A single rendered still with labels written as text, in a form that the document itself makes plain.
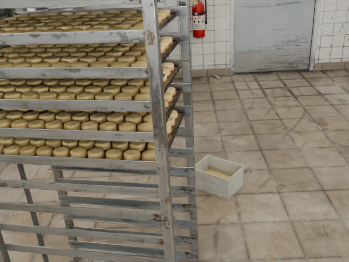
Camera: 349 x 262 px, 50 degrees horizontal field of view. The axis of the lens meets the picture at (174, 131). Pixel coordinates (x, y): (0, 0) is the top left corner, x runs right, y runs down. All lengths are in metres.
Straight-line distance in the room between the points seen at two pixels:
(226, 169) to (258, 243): 0.67
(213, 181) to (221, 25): 2.77
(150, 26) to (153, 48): 0.05
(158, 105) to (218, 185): 1.64
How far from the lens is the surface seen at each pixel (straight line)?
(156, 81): 0.91
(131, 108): 0.99
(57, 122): 1.16
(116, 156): 1.11
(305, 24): 5.15
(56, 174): 1.76
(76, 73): 1.01
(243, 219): 2.39
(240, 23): 4.96
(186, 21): 1.32
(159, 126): 0.95
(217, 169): 2.74
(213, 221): 2.36
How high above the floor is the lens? 1.49
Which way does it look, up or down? 25 degrees down
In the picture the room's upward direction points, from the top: 4 degrees counter-clockwise
